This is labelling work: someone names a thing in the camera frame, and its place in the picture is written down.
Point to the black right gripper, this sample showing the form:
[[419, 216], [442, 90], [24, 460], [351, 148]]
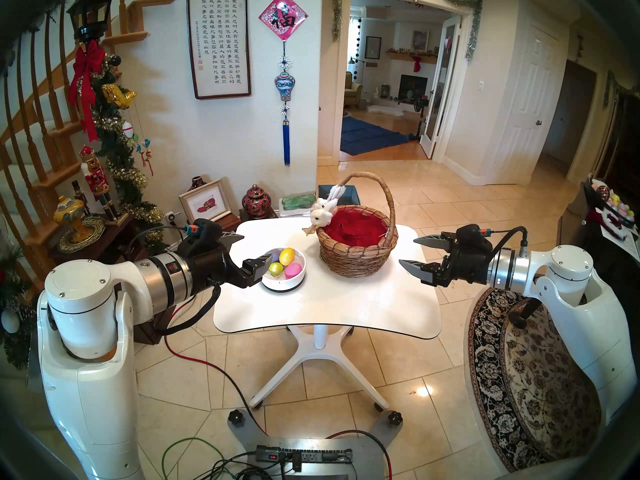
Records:
[[465, 266]]

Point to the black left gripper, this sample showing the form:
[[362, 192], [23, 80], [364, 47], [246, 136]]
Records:
[[215, 269]]

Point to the green glitter easter egg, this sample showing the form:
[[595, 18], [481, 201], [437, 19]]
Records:
[[276, 269]]

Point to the yellow easter egg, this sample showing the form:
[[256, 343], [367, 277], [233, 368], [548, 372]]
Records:
[[286, 256]]

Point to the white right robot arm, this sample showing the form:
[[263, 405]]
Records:
[[600, 334]]

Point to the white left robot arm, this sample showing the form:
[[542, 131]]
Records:
[[80, 294]]

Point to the purple easter egg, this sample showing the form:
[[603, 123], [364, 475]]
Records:
[[274, 256]]

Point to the pink easter egg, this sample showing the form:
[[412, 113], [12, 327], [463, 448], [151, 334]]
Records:
[[293, 270]]

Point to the brown wicker basket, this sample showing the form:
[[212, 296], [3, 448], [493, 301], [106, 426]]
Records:
[[357, 261]]

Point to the colourful egg centrepiece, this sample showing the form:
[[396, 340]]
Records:
[[615, 204]]

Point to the brown wooden box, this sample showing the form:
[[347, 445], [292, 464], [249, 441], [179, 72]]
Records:
[[227, 223]]

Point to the dark wooden jar stand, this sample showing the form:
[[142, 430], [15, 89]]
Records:
[[270, 215]]

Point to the white round bowl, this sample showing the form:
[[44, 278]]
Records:
[[285, 284]]

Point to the red cloisonne lidded jar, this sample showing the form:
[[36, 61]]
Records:
[[256, 203]]

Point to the framed red shoe picture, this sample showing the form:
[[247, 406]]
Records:
[[206, 203]]

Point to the tan raffia bow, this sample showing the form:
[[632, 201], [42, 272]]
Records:
[[310, 229]]

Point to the red shredded paper filling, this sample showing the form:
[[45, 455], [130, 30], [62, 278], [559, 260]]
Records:
[[355, 229]]

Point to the green jade ornament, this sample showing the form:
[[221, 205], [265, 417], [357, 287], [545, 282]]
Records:
[[298, 202]]

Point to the white plush bunny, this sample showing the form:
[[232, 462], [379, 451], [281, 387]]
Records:
[[330, 200], [320, 216]]

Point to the small dark vase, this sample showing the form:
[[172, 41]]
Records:
[[196, 182]]

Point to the blue floor rug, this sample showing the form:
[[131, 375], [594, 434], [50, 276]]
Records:
[[367, 136]]

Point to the dark wooden side table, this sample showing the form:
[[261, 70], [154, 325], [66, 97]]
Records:
[[107, 246]]

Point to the ornate decorative plate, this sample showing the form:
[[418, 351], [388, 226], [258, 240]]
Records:
[[95, 229]]

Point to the black knob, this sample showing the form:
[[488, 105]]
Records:
[[235, 416], [395, 417]]

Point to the green tinsel christmas garland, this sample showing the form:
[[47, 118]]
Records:
[[117, 149]]

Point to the red nutcracker figure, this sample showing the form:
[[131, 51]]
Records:
[[96, 179]]

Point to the black fireplace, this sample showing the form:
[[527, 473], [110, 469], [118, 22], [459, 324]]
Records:
[[412, 88]]

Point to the white glass french door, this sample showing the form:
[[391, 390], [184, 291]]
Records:
[[440, 84]]

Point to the blue vase tassel hanging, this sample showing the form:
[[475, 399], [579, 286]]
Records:
[[284, 86]]

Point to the small black nutcracker figure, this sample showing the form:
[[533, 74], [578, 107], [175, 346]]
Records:
[[80, 196]]

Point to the yellow porcelain urn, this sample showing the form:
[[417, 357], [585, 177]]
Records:
[[70, 214]]

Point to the tan armchair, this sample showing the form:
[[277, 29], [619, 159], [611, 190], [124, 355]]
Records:
[[352, 91]]

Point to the white panel door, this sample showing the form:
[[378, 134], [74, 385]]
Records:
[[527, 109]]

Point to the red christmas stocking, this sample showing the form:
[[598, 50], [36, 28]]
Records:
[[416, 64]]

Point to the oriental patterned rug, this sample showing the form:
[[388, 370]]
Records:
[[540, 409]]

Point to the gold ingot ornament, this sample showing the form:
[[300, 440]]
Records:
[[117, 95]]

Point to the wooden staircase banister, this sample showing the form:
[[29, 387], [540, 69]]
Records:
[[50, 176]]

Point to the black power strip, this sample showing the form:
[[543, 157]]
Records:
[[310, 455]]

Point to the framed chinese calligraphy scroll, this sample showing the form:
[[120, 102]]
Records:
[[217, 39]]

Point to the silver tinsel doorway garland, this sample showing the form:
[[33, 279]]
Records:
[[474, 29]]

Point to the red diamond fu decoration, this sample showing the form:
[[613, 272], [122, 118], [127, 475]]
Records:
[[283, 16]]

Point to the red ribbon bow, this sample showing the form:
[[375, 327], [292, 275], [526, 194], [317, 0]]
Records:
[[87, 64]]

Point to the black lantern lamp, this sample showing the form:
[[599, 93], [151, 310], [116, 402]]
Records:
[[92, 14]]

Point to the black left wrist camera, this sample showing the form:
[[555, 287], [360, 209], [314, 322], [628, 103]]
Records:
[[202, 230]]

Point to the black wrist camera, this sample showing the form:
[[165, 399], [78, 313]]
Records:
[[202, 230], [470, 234]]

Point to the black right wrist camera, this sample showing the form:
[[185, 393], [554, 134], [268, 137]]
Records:
[[470, 234]]

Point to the grey metal robot base plate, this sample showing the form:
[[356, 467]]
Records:
[[370, 454]]

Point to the black framed wall picture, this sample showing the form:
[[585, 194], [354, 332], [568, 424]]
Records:
[[373, 47]]

